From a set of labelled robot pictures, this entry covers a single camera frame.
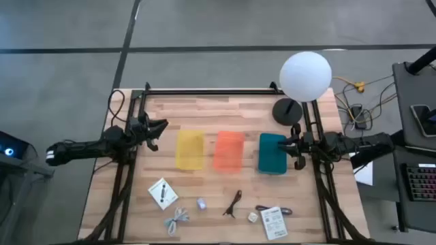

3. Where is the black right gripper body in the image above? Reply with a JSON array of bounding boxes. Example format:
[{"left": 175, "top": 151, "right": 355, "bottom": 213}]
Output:
[{"left": 295, "top": 131, "right": 324, "bottom": 159}]

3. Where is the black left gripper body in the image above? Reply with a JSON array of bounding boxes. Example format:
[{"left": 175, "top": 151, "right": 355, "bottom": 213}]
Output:
[{"left": 126, "top": 117, "right": 153, "bottom": 141}]

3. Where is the teal plastic bin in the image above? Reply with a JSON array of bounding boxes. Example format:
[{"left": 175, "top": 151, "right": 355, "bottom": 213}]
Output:
[{"left": 258, "top": 132, "right": 288, "bottom": 176}]

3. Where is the white card with black part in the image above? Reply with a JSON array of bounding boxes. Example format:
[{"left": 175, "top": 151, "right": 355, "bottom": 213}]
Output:
[{"left": 147, "top": 177, "right": 179, "bottom": 211}]

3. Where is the purple black cable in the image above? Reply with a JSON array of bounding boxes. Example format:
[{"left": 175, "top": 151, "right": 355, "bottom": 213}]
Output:
[{"left": 255, "top": 204, "right": 293, "bottom": 216}]

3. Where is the orange translucent plastic bin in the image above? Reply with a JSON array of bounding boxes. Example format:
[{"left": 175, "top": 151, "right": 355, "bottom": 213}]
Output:
[{"left": 213, "top": 130, "right": 246, "bottom": 174}]

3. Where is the white printed booklet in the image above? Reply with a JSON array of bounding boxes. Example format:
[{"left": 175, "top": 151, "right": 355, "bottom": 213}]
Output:
[{"left": 260, "top": 206, "right": 289, "bottom": 241}]

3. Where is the dark brown cable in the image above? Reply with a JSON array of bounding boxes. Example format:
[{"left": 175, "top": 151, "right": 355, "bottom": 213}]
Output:
[{"left": 222, "top": 189, "right": 243, "bottom": 219}]

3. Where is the yellow translucent plastic bin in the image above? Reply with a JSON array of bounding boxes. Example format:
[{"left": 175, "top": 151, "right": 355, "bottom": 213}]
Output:
[{"left": 174, "top": 129, "right": 205, "bottom": 171}]

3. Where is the black power brick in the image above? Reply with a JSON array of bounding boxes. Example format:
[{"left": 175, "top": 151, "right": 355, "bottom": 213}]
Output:
[{"left": 350, "top": 105, "right": 368, "bottom": 131}]

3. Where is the white paper sheet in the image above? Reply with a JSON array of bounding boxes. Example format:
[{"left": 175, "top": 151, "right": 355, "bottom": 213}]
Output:
[{"left": 349, "top": 152, "right": 375, "bottom": 186}]

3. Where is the white globe table lamp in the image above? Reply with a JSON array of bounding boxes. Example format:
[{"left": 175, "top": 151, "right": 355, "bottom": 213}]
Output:
[{"left": 271, "top": 50, "right": 333, "bottom": 127}]

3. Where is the grey desk top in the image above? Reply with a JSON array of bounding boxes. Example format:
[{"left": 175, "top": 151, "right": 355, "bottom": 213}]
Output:
[{"left": 391, "top": 61, "right": 436, "bottom": 152}]

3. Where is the dark desk top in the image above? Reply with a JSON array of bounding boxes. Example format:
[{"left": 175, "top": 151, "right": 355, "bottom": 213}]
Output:
[{"left": 391, "top": 146, "right": 436, "bottom": 235}]

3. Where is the black smartphone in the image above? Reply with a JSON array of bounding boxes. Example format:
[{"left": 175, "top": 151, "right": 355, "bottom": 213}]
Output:
[{"left": 409, "top": 103, "right": 436, "bottom": 138}]

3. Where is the backlit black keyboard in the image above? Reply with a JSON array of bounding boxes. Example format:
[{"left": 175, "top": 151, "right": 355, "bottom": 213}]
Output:
[{"left": 405, "top": 163, "right": 436, "bottom": 202}]

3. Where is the grey computer stand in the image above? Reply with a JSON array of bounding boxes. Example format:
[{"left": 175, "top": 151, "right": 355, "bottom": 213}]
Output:
[{"left": 0, "top": 154, "right": 55, "bottom": 245}]

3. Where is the black computer with blue light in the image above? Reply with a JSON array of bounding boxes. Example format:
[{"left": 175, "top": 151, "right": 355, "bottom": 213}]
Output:
[{"left": 0, "top": 131, "right": 30, "bottom": 160}]

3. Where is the black monitor pole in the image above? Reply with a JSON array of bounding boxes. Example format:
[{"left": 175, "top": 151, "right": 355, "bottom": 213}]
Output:
[{"left": 407, "top": 46, "right": 436, "bottom": 76}]

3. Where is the black left camera cable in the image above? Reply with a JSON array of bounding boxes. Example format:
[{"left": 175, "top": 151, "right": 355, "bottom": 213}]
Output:
[{"left": 107, "top": 88, "right": 127, "bottom": 124}]

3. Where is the black aluminium table frame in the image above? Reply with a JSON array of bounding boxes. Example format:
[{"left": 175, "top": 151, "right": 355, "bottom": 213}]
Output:
[{"left": 78, "top": 81, "right": 372, "bottom": 244}]

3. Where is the yellow floor cable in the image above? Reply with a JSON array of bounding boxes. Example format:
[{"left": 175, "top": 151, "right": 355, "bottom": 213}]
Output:
[{"left": 332, "top": 76, "right": 398, "bottom": 123}]

